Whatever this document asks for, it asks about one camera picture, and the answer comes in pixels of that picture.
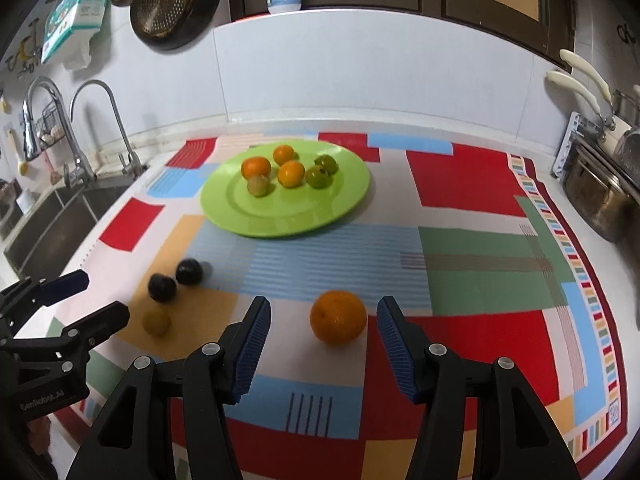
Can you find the black frying pan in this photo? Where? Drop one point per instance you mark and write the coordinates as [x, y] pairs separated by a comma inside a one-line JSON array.
[[170, 10]]

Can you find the thin chrome faucet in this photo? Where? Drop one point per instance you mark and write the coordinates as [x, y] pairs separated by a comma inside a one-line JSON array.
[[117, 125]]

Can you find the tan round fruit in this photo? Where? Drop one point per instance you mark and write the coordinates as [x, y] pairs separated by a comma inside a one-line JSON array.
[[156, 322], [258, 186]]

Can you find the hammered steel ladle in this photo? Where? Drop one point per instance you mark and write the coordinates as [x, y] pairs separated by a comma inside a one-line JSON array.
[[629, 147]]

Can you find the small steel pot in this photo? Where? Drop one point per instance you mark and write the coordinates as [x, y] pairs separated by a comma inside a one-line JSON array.
[[625, 107]]

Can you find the white dish rack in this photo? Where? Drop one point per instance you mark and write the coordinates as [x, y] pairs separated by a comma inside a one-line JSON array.
[[567, 142]]

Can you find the yellow dish brush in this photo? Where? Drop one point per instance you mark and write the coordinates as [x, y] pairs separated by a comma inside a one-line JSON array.
[[20, 160]]

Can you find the person's left hand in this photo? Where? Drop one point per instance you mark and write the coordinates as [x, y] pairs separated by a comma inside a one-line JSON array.
[[40, 435]]

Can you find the tall chrome kitchen faucet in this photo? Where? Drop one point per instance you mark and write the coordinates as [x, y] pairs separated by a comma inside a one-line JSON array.
[[65, 135]]

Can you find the steel sink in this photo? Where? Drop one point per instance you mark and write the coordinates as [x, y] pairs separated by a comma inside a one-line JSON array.
[[55, 220]]

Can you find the small orange tangerine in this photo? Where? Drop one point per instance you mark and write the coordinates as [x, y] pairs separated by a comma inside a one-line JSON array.
[[291, 173], [256, 166], [283, 154]]

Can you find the large orange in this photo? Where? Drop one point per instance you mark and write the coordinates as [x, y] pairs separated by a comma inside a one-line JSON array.
[[338, 317]]

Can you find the colourful patchwork tablecloth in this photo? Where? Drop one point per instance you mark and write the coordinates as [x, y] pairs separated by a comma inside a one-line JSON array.
[[475, 280]]

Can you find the green tangerine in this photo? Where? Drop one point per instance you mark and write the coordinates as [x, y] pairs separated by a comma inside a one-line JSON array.
[[318, 177], [325, 162]]

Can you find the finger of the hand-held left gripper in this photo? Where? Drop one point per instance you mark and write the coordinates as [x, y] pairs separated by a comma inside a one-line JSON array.
[[100, 320], [62, 285]]

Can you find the green plate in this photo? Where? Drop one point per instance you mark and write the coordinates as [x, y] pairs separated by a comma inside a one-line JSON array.
[[280, 215]]

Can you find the black hanging scissors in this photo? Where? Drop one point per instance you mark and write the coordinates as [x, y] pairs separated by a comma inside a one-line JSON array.
[[627, 35]]

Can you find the dark purple plum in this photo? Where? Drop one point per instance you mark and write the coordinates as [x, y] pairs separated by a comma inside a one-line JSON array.
[[189, 271], [162, 288]]

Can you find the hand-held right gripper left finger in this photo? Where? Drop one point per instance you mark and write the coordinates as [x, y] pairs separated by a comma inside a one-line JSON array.
[[250, 347]]

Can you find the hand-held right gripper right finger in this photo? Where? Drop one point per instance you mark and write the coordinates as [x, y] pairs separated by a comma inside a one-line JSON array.
[[397, 347]]

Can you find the teal white cardboard box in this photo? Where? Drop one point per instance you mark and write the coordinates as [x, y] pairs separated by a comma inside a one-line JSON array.
[[75, 10]]

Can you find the large steel pot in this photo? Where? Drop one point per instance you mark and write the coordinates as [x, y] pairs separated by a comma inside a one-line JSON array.
[[597, 190]]

